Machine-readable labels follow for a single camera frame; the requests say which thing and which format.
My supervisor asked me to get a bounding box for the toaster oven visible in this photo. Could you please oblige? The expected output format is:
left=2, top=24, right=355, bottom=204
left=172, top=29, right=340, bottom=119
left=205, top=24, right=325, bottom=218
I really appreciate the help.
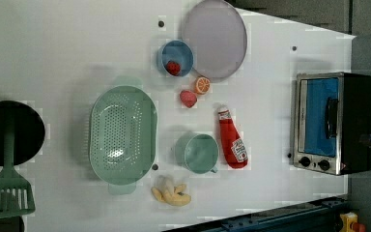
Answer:
left=293, top=72, right=371, bottom=176

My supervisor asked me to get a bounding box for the yellow red object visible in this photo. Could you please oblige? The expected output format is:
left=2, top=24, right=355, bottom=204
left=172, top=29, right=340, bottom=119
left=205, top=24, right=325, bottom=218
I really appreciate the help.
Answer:
left=340, top=212, right=366, bottom=232

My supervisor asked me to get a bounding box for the red ketchup bottle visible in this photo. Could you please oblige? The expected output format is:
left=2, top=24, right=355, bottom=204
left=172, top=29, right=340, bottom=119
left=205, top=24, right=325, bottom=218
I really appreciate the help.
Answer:
left=217, top=105, right=248, bottom=169

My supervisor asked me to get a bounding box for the green mug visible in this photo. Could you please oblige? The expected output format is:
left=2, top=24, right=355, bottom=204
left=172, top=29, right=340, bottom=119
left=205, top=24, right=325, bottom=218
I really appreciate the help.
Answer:
left=174, top=131, right=219, bottom=174

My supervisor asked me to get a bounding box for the orange slice toy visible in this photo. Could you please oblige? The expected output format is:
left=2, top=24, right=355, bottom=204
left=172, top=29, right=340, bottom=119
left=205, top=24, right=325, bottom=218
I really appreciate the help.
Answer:
left=194, top=76, right=211, bottom=95

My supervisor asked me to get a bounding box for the round lavender plate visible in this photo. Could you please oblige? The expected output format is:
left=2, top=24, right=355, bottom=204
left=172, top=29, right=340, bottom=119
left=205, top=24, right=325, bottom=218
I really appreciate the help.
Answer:
left=182, top=0, right=247, bottom=78

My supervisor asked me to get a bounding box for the pink red toy fruit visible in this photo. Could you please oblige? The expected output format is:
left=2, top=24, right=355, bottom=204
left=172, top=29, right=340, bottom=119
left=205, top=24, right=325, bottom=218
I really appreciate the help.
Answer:
left=180, top=90, right=197, bottom=108

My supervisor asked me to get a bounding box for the toy banana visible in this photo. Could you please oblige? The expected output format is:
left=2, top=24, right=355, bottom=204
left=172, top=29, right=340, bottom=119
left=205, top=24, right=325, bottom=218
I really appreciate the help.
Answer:
left=151, top=176, right=191, bottom=207

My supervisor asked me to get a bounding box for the red toy strawberry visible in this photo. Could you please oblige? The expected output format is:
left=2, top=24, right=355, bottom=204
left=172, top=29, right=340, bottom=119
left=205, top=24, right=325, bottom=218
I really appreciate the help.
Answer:
left=165, top=61, right=182, bottom=76

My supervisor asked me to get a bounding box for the blue bowl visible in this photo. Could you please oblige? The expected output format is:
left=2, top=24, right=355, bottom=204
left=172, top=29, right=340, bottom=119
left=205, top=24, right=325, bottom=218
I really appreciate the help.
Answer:
left=157, top=40, right=194, bottom=77

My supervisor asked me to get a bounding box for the green colander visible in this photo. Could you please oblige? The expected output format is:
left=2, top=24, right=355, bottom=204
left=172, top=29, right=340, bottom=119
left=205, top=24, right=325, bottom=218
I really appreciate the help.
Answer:
left=89, top=76, right=157, bottom=195

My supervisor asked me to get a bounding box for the black round pan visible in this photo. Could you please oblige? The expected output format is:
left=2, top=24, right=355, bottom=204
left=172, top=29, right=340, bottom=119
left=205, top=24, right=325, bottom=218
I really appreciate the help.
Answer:
left=0, top=100, right=46, bottom=167

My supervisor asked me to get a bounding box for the green spatula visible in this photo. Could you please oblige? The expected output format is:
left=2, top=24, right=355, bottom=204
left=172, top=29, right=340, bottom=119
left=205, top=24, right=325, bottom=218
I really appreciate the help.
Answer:
left=0, top=115, right=36, bottom=218

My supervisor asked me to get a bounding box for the blue metal frame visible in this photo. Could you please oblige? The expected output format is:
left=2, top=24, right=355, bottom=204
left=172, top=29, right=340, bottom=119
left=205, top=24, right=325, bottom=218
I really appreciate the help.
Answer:
left=165, top=197, right=350, bottom=232

